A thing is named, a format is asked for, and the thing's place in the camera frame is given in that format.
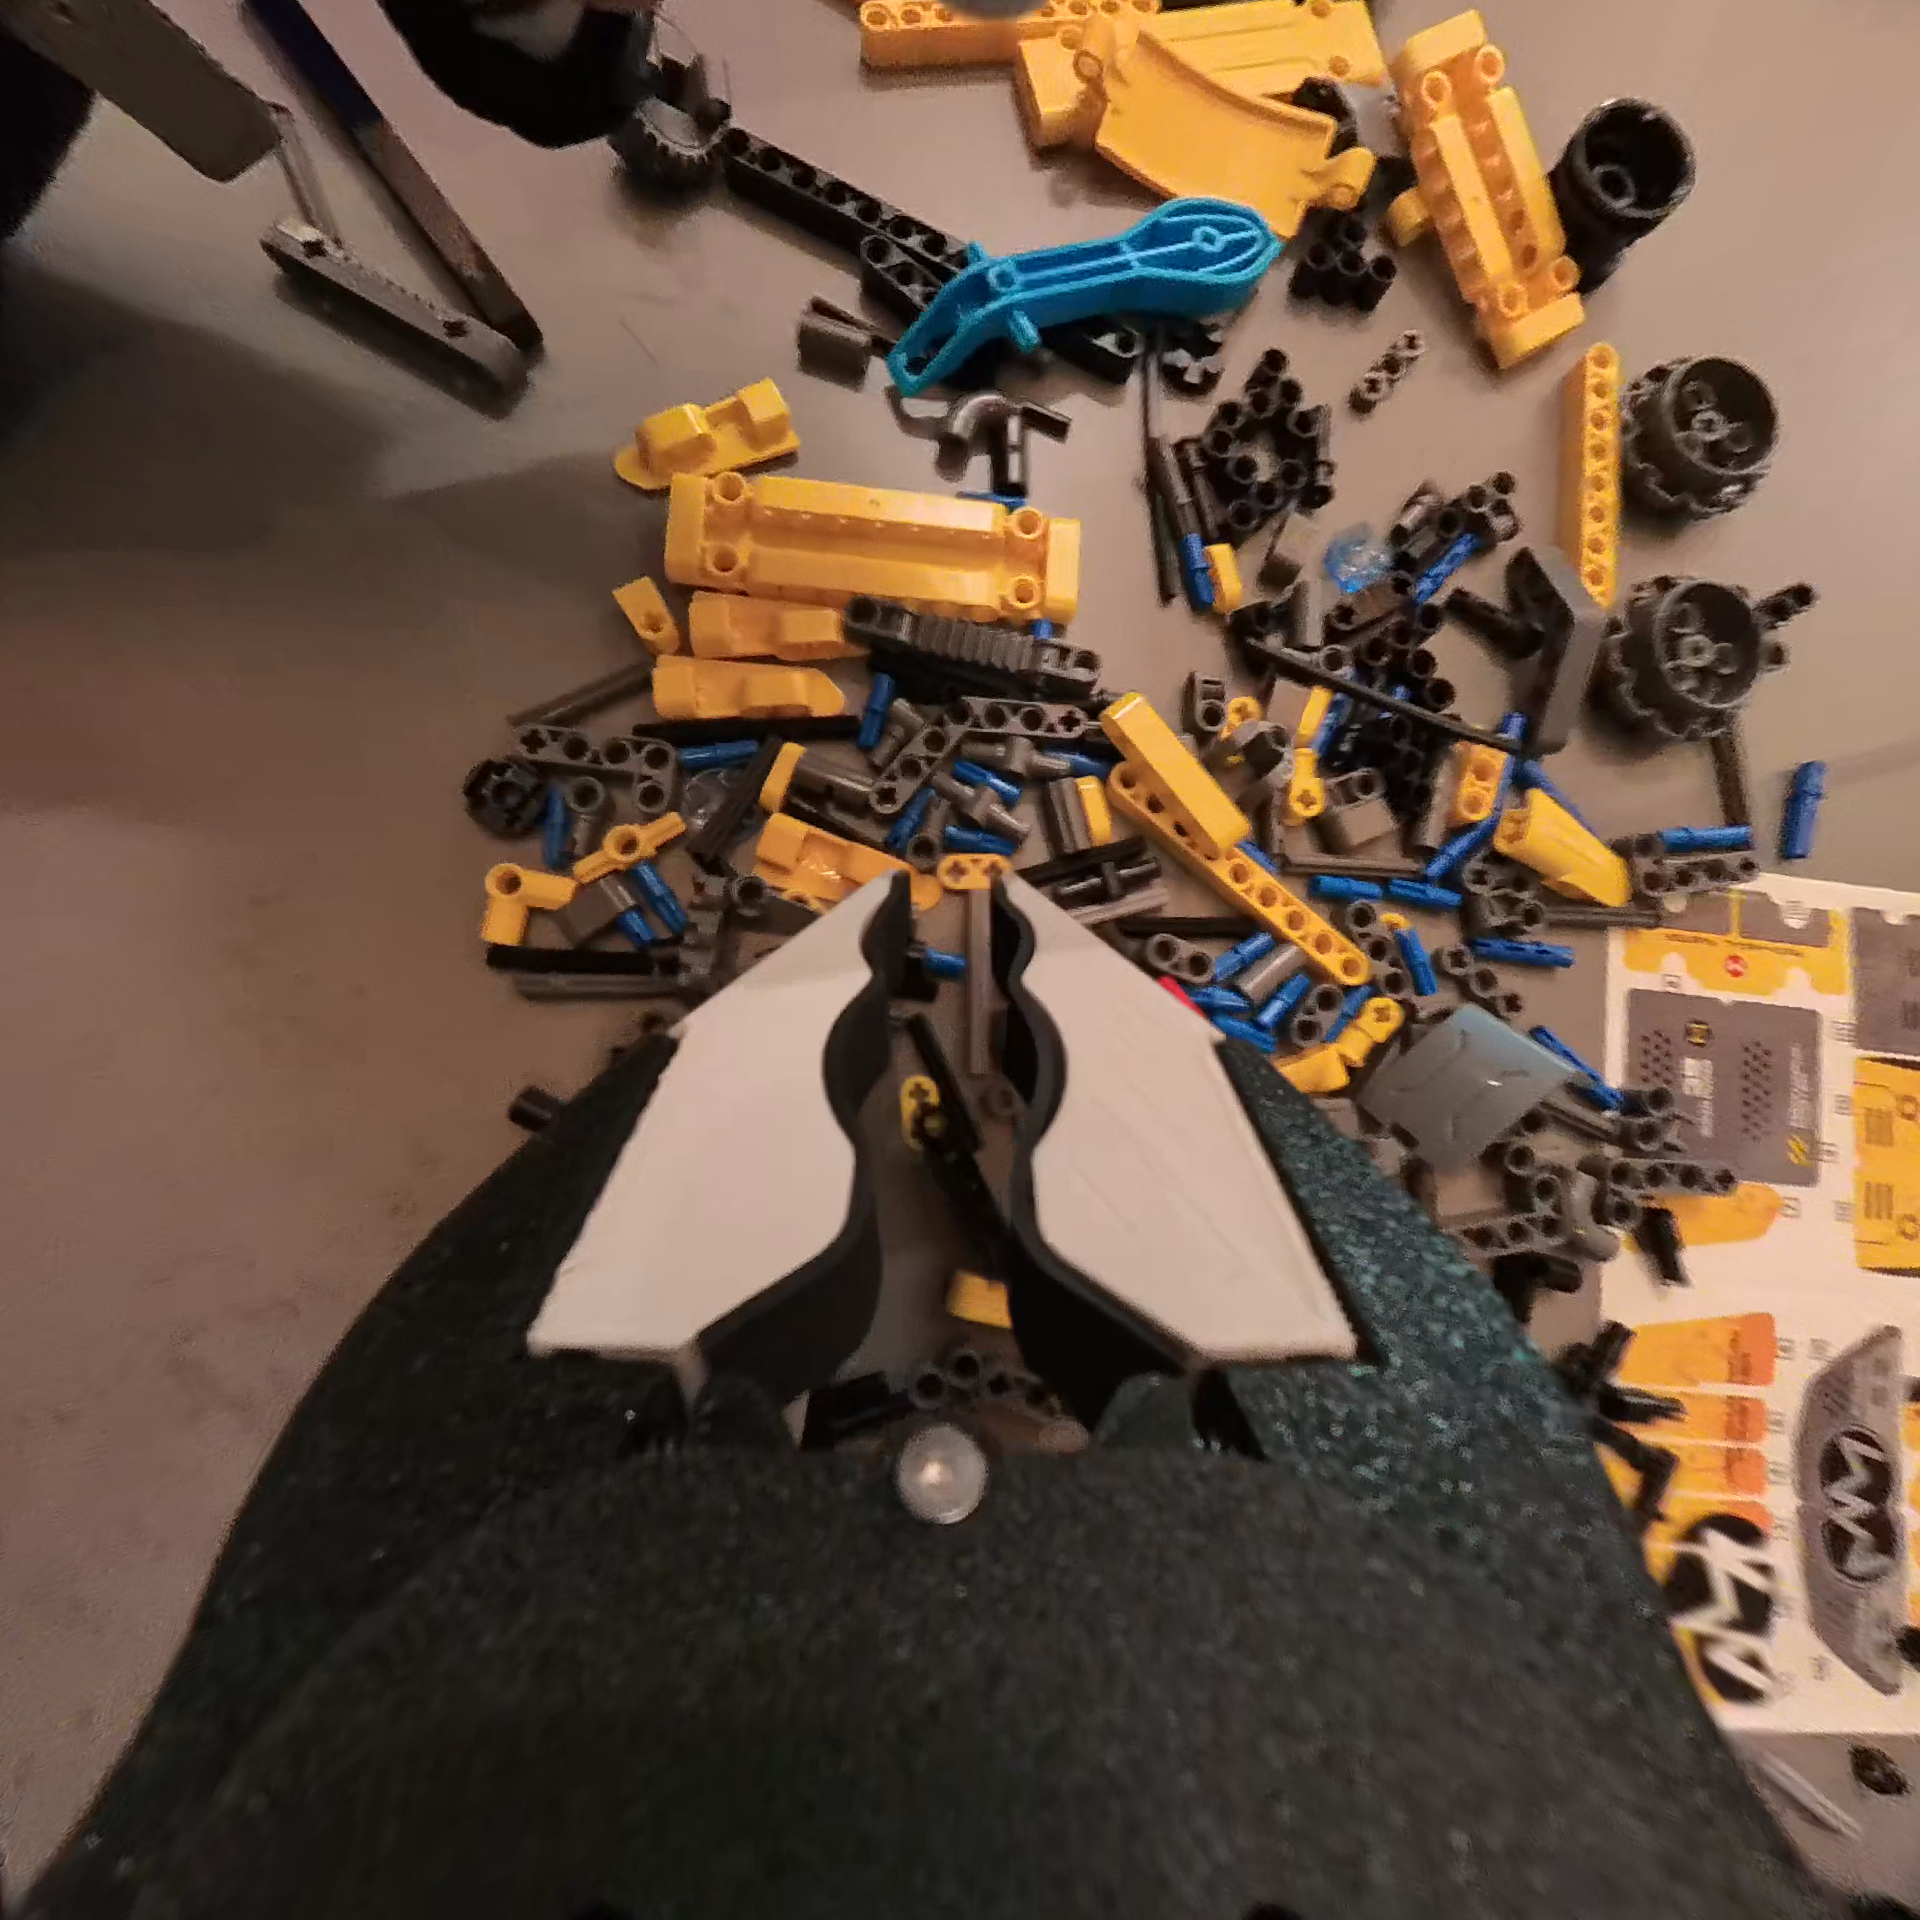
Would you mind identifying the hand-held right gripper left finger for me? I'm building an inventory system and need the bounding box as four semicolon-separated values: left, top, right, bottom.
526;871;922;1412

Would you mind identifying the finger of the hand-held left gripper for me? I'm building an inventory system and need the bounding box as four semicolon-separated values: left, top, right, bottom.
0;0;290;186

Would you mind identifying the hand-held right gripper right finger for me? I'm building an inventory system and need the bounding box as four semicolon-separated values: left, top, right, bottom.
991;871;1360;1427

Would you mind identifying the pile of toy building parts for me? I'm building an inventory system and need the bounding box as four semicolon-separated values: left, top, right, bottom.
465;0;1825;1442

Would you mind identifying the dark long bar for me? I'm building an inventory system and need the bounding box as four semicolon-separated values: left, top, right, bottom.
246;0;545;355

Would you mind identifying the grey curved panel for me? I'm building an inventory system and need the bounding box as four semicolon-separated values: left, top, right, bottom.
1359;1001;1579;1176

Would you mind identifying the grey holed beam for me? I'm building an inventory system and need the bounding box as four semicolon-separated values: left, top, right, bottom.
258;217;530;405

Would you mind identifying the sticker sheet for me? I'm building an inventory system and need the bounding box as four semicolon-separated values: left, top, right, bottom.
1598;871;1920;1745

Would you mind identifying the yellow long panel brick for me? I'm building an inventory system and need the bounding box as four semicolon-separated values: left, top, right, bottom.
663;468;1086;626

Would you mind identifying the black toy wheel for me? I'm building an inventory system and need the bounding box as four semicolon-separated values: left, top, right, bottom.
1586;573;1817;747
1616;356;1784;522
1547;96;1700;291

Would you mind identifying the light blue curved part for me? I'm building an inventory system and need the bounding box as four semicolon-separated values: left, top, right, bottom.
886;200;1290;400

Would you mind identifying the yellow studded block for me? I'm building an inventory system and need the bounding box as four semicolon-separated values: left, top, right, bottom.
1383;12;1588;368

